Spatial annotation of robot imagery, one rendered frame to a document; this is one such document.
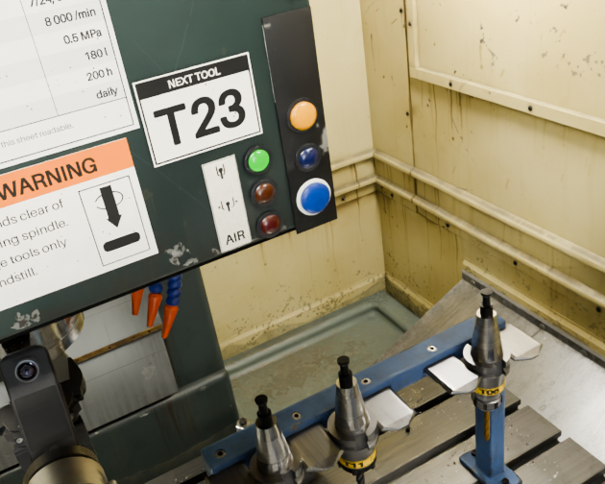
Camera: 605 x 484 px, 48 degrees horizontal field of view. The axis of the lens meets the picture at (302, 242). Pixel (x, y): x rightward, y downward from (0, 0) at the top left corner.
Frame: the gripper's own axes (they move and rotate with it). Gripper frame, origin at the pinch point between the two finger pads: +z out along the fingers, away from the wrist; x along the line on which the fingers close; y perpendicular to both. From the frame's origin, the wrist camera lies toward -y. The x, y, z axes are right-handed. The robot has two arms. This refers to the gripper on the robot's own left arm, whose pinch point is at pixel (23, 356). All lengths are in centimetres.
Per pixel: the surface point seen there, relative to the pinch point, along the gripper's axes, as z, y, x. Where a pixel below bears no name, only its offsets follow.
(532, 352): -20, 17, 60
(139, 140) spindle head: -21.2, -28.7, 15.2
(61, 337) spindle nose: -7.6, -5.5, 4.6
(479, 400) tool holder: -18, 24, 53
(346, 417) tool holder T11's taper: -18.2, 13.7, 31.4
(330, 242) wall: 81, 55, 83
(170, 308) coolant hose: -6.4, -2.9, 16.7
